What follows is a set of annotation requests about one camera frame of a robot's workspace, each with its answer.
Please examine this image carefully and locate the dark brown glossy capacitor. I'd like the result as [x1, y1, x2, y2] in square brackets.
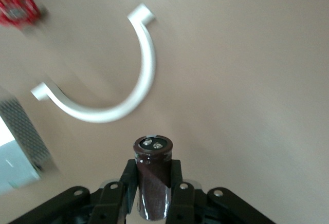
[132, 134, 173, 221]

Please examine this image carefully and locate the red handwheel brass valve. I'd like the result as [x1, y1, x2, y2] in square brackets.
[0, 0, 42, 28]

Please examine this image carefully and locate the brown table mat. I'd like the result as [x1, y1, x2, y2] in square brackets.
[0, 0, 329, 224]

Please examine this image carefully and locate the white curved plastic bracket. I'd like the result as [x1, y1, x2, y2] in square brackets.
[30, 3, 157, 124]

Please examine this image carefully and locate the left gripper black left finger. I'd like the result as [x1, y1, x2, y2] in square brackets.
[10, 158, 140, 224]

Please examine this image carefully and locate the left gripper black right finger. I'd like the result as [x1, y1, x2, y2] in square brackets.
[167, 159, 277, 224]

